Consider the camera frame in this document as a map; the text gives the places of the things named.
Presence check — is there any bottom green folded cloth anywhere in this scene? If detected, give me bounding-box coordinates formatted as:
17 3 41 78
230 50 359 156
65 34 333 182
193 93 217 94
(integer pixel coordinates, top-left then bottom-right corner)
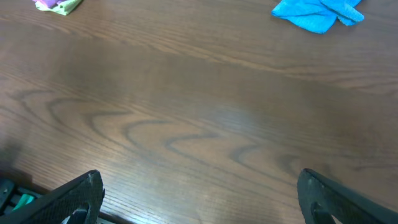
35 0 82 16

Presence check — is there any purple folded cloth in stack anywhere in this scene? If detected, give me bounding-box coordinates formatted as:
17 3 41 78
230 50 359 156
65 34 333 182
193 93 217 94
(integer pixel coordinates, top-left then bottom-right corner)
33 0 65 9

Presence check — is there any crumpled blue cloth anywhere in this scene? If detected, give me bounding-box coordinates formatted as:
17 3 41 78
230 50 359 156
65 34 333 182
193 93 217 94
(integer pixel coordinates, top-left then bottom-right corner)
272 0 364 34

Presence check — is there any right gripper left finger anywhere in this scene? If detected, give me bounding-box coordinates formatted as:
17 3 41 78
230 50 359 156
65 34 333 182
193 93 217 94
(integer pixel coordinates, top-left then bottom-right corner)
1 170 105 224

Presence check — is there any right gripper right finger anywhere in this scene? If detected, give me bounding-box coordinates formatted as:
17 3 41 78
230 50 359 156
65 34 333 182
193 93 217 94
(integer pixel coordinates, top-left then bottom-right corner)
297 168 397 224

